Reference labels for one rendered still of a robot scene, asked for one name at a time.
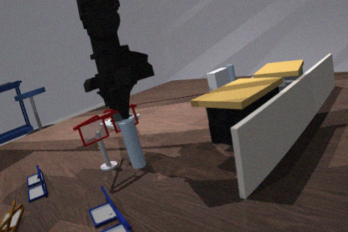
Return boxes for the grey flat panel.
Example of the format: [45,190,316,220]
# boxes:
[230,54,335,199]

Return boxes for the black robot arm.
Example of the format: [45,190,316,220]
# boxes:
[76,0,148,66]

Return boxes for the grey-blue cylinder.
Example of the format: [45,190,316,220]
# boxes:
[119,118,146,169]
[226,65,236,83]

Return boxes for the red glasses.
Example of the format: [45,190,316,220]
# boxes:
[73,104,139,147]

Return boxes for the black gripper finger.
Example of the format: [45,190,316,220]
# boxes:
[97,89,117,111]
[107,81,137,119]

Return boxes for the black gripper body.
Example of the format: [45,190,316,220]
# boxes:
[84,41,154,93]

